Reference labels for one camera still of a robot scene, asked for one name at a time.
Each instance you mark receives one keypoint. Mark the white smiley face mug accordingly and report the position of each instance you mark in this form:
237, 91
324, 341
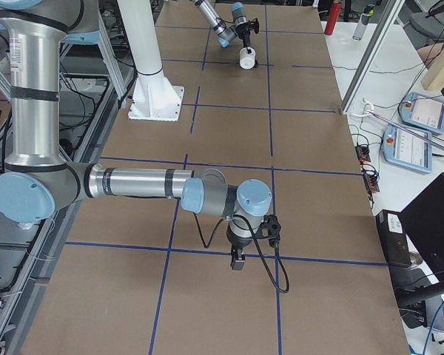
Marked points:
247, 61

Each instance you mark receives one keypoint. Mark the black laptop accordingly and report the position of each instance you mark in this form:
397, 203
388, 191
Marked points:
423, 221

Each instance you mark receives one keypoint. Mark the orange connector board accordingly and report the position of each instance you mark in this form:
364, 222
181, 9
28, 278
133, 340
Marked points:
362, 152
371, 182

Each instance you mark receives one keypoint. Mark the lower teach pendant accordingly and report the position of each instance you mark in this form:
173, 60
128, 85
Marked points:
408, 147

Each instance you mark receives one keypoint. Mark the aluminium frame rail left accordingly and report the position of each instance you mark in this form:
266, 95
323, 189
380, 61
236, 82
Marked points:
27, 261

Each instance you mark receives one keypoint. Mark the teach pendant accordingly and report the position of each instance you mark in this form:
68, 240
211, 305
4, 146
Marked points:
423, 112
408, 147

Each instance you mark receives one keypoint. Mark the aluminium frame post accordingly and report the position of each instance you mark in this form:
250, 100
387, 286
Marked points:
387, 19

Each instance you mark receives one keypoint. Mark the upper teach pendant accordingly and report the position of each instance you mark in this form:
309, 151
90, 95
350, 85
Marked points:
423, 112

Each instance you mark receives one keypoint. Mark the lower orange connector board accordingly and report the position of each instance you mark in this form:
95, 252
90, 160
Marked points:
371, 182

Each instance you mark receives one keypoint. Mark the grey water bottle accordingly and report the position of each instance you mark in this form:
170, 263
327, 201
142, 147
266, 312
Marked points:
363, 23

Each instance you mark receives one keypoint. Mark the black box device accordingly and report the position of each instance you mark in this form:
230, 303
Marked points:
393, 239

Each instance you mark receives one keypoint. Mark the upper orange connector board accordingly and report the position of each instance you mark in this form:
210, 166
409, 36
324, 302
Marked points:
362, 152

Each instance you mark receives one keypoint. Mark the white pedestal column with base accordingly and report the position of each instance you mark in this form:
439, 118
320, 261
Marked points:
154, 97

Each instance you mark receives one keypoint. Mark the red bottle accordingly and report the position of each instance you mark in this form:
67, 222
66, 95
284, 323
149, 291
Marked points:
334, 13

